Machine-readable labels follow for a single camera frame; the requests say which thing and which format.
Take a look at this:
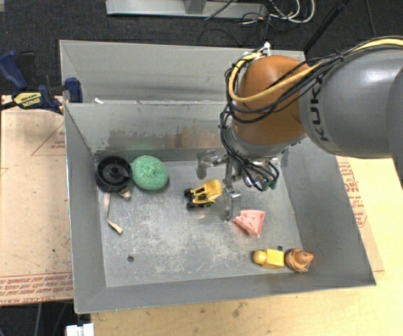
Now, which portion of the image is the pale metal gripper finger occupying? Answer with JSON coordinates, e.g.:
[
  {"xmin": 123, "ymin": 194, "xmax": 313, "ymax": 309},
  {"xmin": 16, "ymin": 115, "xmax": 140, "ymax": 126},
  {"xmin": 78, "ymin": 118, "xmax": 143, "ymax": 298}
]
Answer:
[
  {"xmin": 221, "ymin": 185, "xmax": 242, "ymax": 222},
  {"xmin": 196, "ymin": 148, "xmax": 221, "ymax": 180}
]

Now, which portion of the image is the yellow toy truck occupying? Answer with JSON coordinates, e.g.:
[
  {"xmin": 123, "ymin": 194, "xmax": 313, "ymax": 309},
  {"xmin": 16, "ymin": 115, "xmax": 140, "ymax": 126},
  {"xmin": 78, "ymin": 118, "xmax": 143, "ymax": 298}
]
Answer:
[{"xmin": 183, "ymin": 178, "xmax": 224, "ymax": 211}]

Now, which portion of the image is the pink toy cheese wedge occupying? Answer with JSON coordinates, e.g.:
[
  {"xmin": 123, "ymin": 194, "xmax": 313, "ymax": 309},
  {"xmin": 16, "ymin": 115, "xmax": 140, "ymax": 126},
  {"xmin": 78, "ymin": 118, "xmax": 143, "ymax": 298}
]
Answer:
[{"xmin": 231, "ymin": 209, "xmax": 266, "ymax": 239}]

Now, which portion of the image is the green round scrub sponge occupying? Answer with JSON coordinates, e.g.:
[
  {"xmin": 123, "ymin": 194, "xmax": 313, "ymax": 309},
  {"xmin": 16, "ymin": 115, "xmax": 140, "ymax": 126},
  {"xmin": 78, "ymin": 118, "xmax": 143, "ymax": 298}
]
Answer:
[{"xmin": 130, "ymin": 155, "xmax": 170, "ymax": 193}]

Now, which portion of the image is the yellow toy block figure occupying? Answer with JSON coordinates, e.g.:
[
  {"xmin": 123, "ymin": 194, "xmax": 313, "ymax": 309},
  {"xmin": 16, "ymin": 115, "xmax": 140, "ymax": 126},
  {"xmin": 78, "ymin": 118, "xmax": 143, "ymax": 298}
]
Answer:
[{"xmin": 252, "ymin": 248, "xmax": 286, "ymax": 270}]

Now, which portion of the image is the grey metal bin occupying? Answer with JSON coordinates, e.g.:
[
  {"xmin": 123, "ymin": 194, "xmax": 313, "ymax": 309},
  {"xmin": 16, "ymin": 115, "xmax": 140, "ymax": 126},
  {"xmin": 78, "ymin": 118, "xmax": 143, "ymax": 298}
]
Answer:
[{"xmin": 59, "ymin": 39, "xmax": 378, "ymax": 315}]

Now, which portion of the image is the orange-brown toy figure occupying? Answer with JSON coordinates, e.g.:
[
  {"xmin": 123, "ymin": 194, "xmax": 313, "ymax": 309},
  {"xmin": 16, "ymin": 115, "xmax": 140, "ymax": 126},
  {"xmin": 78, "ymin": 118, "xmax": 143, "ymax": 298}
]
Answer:
[{"xmin": 284, "ymin": 247, "xmax": 315, "ymax": 274}]

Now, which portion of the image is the brown cardboard board, red print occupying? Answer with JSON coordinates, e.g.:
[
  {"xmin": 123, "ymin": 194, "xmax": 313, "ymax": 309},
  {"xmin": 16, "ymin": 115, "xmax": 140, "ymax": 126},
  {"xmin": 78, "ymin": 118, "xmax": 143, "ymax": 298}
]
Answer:
[{"xmin": 0, "ymin": 94, "xmax": 385, "ymax": 308}]

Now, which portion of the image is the beige strap strip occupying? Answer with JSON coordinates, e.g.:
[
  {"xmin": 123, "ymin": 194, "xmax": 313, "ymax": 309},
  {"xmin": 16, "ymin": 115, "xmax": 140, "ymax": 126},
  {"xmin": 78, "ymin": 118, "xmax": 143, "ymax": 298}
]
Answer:
[{"xmin": 103, "ymin": 188, "xmax": 132, "ymax": 236}]

